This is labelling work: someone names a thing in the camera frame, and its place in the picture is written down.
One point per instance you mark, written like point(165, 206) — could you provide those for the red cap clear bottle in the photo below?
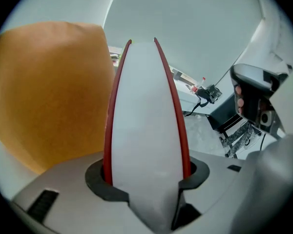
point(203, 81)

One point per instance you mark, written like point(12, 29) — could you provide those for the person's right hand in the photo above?
point(240, 102)

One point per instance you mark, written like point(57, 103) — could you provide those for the black side table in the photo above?
point(222, 117)

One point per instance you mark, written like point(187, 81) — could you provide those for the white desk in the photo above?
point(185, 99)

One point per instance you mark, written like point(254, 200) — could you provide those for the orange seat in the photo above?
point(48, 94)

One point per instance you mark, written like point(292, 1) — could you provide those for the ceiling light strip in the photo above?
point(113, 1)

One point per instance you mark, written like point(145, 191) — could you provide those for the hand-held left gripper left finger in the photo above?
point(63, 211)

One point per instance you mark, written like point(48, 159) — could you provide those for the person's camouflage trouser leg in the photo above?
point(234, 138)

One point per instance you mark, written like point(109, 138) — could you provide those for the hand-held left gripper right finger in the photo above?
point(210, 179)

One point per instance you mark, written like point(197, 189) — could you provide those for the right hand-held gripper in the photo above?
point(252, 94)

